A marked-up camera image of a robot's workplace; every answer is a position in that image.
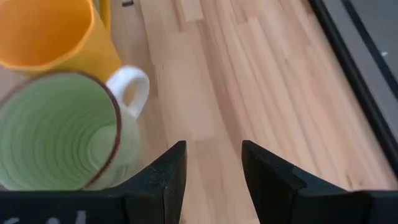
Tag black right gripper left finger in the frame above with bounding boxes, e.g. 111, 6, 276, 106
119, 140, 188, 224

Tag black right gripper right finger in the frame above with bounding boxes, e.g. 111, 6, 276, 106
241, 140, 349, 224

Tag pale green mug white handle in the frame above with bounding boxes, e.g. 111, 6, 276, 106
0, 65, 150, 191

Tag yellow mug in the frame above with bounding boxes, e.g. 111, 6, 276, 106
0, 0, 122, 83

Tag black metal table frame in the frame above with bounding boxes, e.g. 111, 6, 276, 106
307, 0, 398, 178

